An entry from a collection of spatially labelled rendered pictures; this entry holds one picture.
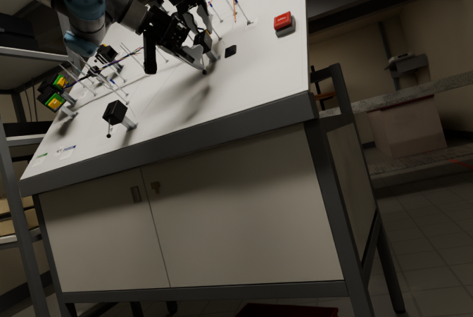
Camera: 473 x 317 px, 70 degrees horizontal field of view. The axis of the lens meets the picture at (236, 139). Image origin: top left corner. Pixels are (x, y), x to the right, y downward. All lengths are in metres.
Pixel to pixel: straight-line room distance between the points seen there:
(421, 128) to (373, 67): 2.93
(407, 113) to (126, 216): 4.95
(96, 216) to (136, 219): 0.19
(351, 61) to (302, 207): 7.51
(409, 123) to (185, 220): 4.91
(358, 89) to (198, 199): 7.39
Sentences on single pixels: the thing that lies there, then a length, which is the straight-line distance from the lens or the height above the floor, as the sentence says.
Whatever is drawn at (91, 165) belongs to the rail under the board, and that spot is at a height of 0.84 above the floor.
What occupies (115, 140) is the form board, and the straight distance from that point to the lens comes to 1.19.
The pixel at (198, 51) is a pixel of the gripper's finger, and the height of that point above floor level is 1.07.
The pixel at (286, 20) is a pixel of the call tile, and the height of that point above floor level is 1.09.
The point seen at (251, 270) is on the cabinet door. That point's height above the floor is 0.44.
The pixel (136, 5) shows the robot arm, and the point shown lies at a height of 1.19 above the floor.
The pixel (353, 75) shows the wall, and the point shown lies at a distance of 8.26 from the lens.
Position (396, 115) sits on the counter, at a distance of 5.67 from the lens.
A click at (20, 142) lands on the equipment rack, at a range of 1.67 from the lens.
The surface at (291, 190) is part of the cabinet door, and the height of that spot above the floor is 0.64.
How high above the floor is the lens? 0.78
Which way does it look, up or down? 1 degrees up
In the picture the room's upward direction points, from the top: 15 degrees counter-clockwise
